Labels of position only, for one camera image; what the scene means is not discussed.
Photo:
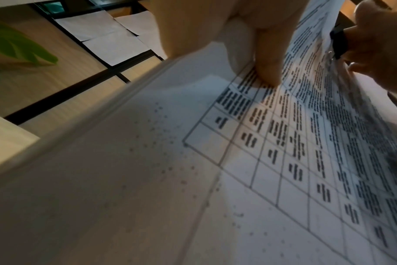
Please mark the person's left hand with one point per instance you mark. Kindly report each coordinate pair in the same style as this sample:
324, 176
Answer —
198, 23

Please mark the person's right hand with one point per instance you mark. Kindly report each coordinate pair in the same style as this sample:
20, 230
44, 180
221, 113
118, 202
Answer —
381, 51

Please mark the black binder clip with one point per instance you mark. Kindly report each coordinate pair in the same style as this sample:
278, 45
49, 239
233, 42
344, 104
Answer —
339, 42

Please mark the printed table paper sheet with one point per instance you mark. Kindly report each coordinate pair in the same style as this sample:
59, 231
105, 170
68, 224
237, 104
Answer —
316, 145

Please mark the blank white paper sheet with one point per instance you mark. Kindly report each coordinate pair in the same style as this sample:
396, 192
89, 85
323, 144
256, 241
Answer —
87, 24
146, 25
116, 48

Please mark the teal green object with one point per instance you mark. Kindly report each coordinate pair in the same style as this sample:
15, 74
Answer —
53, 7

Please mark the green plant leaves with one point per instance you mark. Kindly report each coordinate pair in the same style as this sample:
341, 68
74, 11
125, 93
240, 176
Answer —
18, 46

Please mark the stack of white paper sheets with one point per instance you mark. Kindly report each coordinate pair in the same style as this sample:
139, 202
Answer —
97, 181

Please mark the black metal table frame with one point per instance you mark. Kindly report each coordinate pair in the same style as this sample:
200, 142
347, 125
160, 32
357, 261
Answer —
87, 77

